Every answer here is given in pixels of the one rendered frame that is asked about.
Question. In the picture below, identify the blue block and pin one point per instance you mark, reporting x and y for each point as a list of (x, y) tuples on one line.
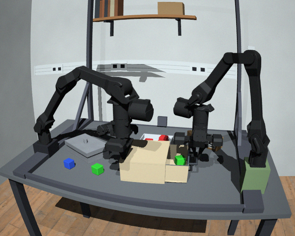
[(69, 163)]

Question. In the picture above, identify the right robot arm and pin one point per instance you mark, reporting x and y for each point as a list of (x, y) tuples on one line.
[(117, 87)]

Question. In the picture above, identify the white open tray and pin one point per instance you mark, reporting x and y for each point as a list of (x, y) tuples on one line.
[(155, 137)]

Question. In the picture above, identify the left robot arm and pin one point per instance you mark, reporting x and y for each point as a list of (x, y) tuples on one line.
[(203, 92)]

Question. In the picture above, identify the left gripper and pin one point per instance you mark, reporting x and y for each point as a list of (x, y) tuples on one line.
[(179, 138)]

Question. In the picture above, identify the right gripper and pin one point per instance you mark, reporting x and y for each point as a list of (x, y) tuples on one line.
[(122, 131)]

